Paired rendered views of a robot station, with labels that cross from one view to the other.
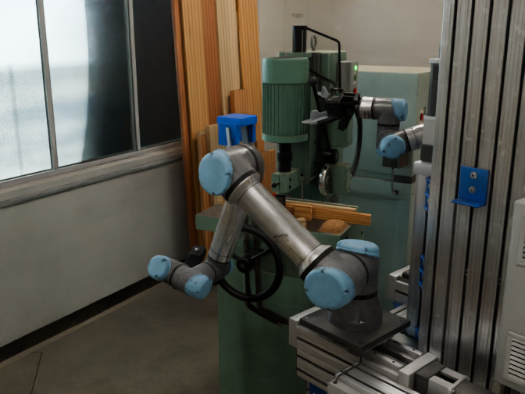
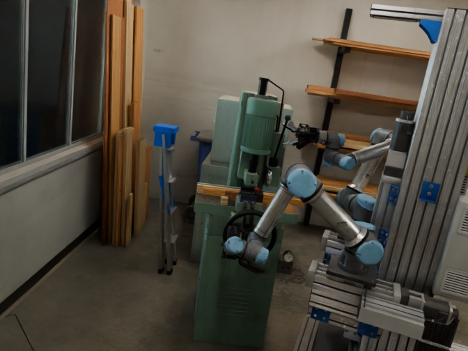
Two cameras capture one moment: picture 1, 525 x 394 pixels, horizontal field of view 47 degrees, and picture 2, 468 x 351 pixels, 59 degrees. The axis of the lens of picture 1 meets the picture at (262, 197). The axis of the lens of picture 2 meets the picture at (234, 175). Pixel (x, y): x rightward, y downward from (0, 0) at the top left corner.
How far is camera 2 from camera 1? 1.23 m
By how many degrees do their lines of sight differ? 29
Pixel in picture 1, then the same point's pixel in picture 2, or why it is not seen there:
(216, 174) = (306, 184)
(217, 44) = (124, 67)
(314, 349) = (327, 287)
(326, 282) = (374, 249)
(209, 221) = (206, 206)
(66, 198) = (34, 185)
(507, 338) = (445, 271)
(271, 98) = (257, 125)
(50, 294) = (18, 265)
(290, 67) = (272, 106)
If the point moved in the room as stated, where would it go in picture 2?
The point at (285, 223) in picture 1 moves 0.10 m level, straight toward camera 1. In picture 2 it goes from (344, 215) to (361, 224)
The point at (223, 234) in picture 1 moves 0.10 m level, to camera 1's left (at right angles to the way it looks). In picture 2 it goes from (272, 219) to (253, 221)
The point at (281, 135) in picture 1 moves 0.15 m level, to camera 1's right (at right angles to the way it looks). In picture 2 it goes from (261, 150) to (283, 150)
